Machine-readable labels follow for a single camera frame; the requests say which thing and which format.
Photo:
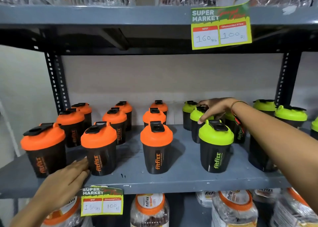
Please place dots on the person's right hand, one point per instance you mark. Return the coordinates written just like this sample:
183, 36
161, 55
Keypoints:
218, 107

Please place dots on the person's left hand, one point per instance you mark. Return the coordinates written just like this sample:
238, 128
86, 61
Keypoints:
62, 184

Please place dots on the person's right thumb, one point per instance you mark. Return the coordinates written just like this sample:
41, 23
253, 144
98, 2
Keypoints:
204, 117

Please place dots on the person's left fingers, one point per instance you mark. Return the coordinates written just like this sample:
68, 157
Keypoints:
80, 171

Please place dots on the single green-capped black shaker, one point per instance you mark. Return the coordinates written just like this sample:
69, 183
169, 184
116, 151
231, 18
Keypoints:
195, 115

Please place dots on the person's left forearm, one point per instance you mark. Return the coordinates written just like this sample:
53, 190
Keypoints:
27, 214

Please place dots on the person's right forearm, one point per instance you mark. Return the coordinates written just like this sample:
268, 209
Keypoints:
280, 145

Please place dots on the group of green-lid shaker bottles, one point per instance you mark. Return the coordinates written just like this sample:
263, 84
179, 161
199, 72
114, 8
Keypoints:
215, 136

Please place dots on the red thread wrist band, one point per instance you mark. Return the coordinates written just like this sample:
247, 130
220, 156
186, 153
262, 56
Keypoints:
236, 117

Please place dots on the small green yellow price tag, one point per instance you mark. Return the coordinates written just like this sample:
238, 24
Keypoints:
101, 205

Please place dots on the group of orange-lid shaker bottles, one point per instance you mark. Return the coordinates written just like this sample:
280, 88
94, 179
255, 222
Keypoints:
156, 140

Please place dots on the grey metal shelving rack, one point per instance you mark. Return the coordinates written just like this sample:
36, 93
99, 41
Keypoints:
154, 182

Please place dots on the row of orange-lid clear jars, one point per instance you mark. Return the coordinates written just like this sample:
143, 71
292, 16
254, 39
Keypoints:
149, 209

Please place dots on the large green yellow price tag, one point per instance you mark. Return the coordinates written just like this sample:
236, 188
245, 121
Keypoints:
221, 18

